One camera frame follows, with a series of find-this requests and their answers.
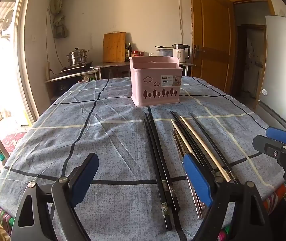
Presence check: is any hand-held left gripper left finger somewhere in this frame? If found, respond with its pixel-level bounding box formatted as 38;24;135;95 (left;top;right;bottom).
10;153;99;241

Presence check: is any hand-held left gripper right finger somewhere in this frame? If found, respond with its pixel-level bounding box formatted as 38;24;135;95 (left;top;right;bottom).
183;154;274;241

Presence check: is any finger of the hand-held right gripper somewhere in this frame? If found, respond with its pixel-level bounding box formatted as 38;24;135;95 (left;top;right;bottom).
266;127;286;145
253;134;286;161

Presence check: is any wooden chopstick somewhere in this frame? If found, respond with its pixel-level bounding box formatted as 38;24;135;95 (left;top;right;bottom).
180;115;231;182
170;119;192;156

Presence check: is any metal chopstick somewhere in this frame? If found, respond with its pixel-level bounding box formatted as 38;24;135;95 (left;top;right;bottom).
172;127;203;219
174;131;206;210

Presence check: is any pink plastic utensil basket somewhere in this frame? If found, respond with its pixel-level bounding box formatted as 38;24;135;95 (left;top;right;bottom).
129;56;183;107

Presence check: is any blue plaid tablecloth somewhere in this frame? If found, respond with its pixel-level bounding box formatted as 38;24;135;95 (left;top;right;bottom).
0;77;284;241

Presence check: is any silver refrigerator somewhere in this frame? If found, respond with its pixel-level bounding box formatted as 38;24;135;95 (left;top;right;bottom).
254;15;286;131

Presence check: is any red patterned rug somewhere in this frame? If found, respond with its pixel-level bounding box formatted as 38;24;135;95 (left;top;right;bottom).
1;132;27;155

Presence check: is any colourful striped cloth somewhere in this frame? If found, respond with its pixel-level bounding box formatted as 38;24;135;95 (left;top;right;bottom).
0;181;286;241

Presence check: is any black kitchen appliance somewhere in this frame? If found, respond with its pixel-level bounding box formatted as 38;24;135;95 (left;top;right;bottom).
54;82;71;96

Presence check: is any steel side shelf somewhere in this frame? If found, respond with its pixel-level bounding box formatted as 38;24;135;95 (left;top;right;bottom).
45;68;102;103

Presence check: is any black induction cooker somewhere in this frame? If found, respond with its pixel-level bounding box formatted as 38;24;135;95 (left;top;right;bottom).
61;61;93;73

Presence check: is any steel kitchen table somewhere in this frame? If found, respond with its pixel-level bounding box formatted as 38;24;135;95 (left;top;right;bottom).
91;61;196;79

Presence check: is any steel steamer pot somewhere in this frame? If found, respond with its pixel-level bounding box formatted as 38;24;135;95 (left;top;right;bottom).
66;47;91;67

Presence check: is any white electric kettle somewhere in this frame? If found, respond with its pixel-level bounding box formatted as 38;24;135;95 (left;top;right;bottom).
172;44;191;63

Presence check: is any brown wooden door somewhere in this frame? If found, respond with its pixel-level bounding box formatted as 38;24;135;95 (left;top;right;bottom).
189;0;236;94

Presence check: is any clear plastic food container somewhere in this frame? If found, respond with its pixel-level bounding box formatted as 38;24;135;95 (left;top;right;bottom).
155;46;175;57

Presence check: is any wooden cutting board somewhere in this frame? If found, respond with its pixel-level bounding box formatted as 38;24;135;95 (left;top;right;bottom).
103;32;126;63

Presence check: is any hanging grey cloth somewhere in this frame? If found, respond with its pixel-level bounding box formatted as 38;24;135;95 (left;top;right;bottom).
50;0;69;39

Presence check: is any outdoor air conditioner unit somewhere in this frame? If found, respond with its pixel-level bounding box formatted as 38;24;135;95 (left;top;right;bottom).
0;0;17;37

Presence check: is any black power cable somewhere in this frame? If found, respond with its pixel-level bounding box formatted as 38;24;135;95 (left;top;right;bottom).
45;9;63;74

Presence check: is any white wall cable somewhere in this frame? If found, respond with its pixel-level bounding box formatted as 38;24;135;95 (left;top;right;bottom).
175;0;185;44

